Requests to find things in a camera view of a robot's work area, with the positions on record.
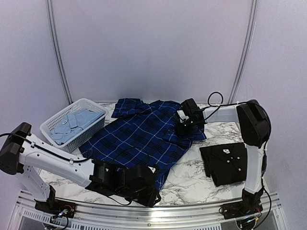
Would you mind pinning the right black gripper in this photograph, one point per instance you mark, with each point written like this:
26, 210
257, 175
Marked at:
180, 131

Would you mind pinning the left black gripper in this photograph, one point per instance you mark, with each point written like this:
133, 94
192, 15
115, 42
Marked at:
149, 200

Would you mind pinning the blue plaid long sleeve shirt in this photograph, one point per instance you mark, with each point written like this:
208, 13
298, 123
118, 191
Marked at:
142, 134

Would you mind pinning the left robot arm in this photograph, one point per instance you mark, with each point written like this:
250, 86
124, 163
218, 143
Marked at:
23, 152

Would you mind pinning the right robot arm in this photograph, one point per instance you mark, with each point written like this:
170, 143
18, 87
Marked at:
255, 127

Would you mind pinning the folded black shirt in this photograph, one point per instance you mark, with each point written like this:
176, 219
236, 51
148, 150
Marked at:
226, 163

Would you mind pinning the white plastic laundry basket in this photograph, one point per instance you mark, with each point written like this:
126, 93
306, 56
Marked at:
75, 142

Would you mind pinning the light blue shirt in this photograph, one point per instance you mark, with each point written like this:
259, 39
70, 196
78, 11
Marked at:
73, 124

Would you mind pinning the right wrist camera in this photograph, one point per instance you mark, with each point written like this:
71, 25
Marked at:
182, 116

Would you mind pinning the aluminium front table rail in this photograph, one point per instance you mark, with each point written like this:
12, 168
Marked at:
90, 216

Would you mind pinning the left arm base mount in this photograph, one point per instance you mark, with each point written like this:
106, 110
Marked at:
57, 207

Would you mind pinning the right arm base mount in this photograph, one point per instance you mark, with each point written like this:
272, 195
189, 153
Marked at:
239, 209

